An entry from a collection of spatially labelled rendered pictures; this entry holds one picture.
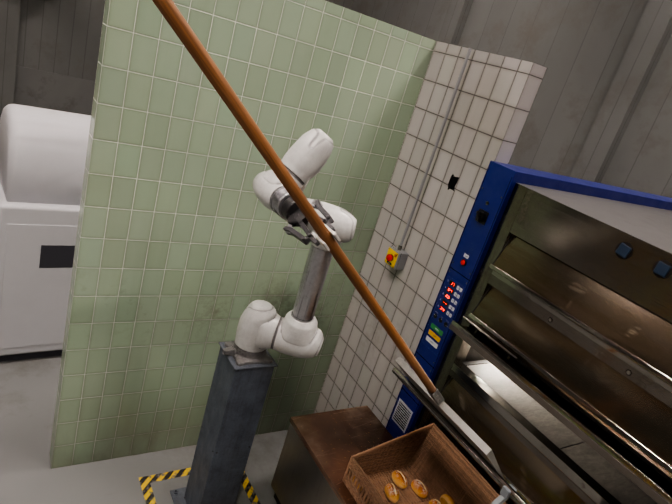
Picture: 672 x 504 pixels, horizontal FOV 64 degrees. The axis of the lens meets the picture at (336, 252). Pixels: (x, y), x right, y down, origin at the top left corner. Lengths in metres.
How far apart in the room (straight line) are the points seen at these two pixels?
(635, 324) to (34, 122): 3.27
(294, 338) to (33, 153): 1.99
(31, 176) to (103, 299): 1.11
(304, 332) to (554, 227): 1.15
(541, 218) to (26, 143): 2.83
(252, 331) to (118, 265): 0.72
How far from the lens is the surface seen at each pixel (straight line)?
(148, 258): 2.73
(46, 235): 3.66
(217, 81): 1.14
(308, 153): 1.63
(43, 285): 3.81
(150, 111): 2.49
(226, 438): 2.78
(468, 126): 2.78
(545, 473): 2.57
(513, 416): 2.58
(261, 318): 2.44
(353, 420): 3.13
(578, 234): 2.34
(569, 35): 7.36
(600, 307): 2.30
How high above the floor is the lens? 2.41
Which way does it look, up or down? 20 degrees down
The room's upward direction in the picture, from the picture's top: 17 degrees clockwise
